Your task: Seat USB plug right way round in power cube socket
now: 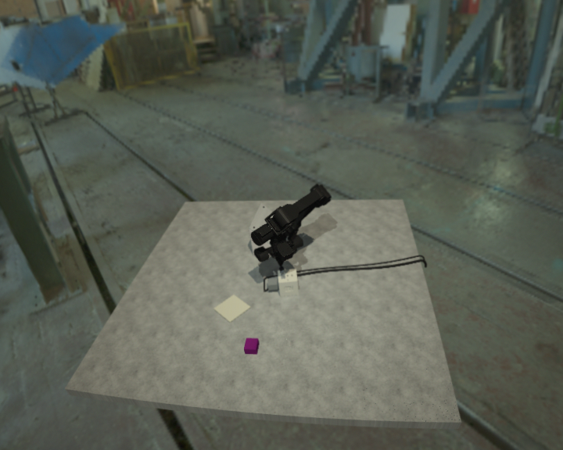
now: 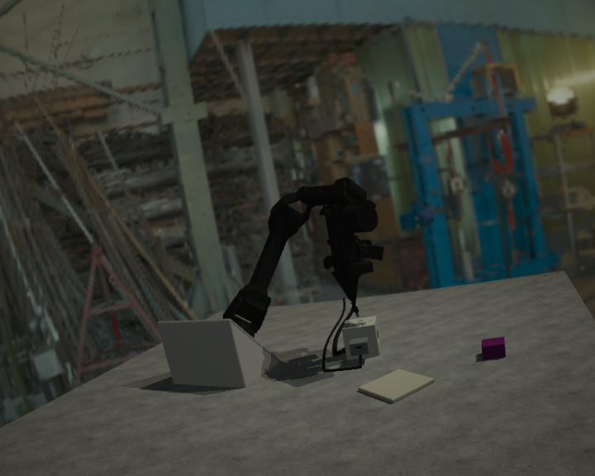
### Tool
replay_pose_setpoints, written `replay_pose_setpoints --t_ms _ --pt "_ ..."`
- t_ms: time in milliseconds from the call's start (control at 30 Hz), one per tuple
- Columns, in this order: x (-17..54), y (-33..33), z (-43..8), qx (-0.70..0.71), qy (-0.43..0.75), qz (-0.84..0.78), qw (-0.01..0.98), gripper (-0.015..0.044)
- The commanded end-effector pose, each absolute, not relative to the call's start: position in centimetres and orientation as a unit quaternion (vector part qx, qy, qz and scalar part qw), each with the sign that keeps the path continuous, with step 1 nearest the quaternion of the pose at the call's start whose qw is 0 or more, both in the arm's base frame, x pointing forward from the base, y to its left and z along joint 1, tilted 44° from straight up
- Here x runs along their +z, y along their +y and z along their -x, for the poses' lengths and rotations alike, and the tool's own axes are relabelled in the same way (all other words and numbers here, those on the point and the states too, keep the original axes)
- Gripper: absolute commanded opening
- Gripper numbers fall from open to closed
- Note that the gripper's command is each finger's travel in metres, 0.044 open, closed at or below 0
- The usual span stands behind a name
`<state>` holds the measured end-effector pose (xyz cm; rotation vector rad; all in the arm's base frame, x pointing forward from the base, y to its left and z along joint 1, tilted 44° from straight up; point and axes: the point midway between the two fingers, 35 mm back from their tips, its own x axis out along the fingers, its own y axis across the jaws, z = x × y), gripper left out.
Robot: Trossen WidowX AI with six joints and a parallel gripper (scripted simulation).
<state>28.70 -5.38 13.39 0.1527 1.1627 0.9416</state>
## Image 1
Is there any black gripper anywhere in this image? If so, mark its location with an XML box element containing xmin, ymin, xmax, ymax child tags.
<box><xmin>254</xmin><ymin>233</ymin><xmax>303</xmax><ymax>265</ymax></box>

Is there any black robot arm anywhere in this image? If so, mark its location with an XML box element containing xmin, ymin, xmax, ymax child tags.
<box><xmin>251</xmin><ymin>184</ymin><xmax>332</xmax><ymax>261</ymax></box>

